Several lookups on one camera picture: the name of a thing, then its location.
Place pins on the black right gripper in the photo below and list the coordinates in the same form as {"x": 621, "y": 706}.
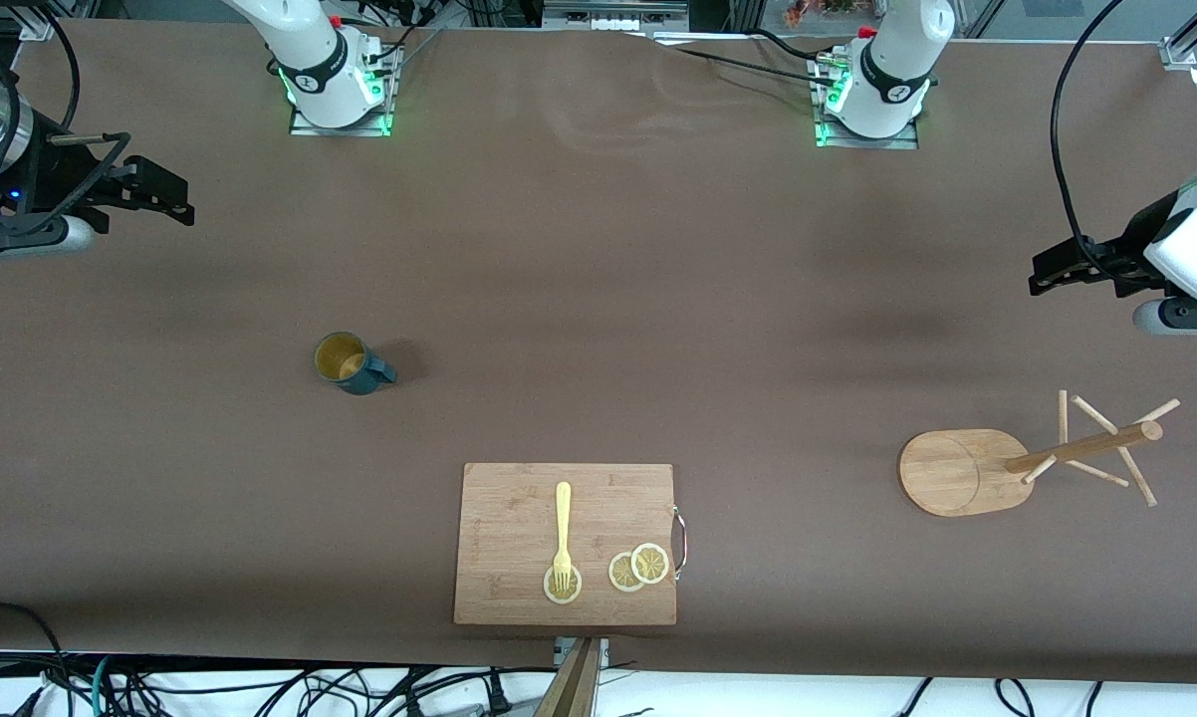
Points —
{"x": 49, "y": 177}

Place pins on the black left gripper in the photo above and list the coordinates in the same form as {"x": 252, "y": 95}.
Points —
{"x": 1124, "y": 253}

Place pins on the teal cup yellow inside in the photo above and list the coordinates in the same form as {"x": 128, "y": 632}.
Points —
{"x": 359, "y": 378}

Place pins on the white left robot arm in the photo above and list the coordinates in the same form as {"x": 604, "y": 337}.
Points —
{"x": 897, "y": 60}

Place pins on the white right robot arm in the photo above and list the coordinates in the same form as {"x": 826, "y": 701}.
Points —
{"x": 310, "y": 50}

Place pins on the wooden mug rack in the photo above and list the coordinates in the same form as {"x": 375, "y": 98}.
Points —
{"x": 957, "y": 473}

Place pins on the grey power strip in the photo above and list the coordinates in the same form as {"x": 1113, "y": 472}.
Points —
{"x": 613, "y": 18}

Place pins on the lemon slice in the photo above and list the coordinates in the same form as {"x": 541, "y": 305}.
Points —
{"x": 619, "y": 576}
{"x": 649, "y": 564}
{"x": 572, "y": 595}

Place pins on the yellow plastic fork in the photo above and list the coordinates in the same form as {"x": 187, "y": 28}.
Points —
{"x": 563, "y": 518}

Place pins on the wooden beam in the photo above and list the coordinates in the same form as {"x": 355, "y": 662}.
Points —
{"x": 571, "y": 692}

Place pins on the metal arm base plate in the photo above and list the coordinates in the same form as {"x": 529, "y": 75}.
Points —
{"x": 867, "y": 143}
{"x": 340, "y": 130}

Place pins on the small metal bracket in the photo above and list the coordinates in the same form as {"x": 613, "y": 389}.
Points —
{"x": 602, "y": 652}

